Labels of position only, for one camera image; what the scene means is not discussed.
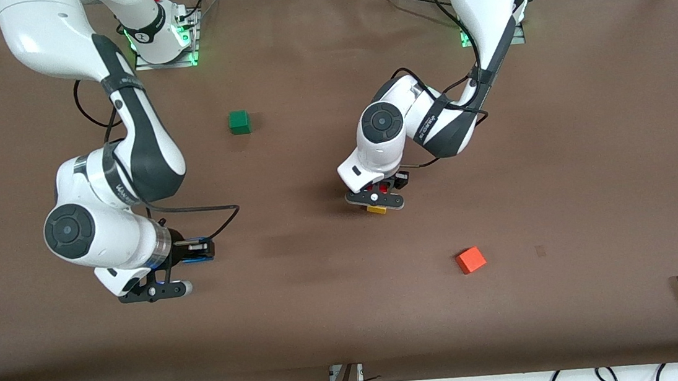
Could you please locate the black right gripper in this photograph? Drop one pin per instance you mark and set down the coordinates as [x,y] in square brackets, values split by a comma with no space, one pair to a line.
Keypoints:
[178,243]

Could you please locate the green cube block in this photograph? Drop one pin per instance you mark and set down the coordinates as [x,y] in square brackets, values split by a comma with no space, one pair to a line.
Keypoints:
[238,122]

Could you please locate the red cube block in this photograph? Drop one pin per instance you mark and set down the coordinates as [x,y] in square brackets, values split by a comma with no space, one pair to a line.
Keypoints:
[383,187]

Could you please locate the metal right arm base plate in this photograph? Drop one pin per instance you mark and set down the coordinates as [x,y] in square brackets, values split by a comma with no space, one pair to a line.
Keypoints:
[168,62]

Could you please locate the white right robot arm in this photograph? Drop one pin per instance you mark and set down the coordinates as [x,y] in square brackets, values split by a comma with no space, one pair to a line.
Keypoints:
[142,153]

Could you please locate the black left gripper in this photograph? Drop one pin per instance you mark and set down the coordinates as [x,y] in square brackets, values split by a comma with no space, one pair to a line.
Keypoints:
[401,179]

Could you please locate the orange cube block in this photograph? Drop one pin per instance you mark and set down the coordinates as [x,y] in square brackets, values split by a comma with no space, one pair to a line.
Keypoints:
[471,260]

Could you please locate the yellow cube block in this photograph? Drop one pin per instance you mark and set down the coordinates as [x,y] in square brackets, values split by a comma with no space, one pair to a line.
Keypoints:
[377,210]

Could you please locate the blue cube block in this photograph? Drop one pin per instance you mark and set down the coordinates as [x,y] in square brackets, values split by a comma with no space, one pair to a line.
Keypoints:
[201,253]

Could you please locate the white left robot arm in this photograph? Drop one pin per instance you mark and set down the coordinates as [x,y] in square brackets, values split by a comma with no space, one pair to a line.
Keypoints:
[482,2]

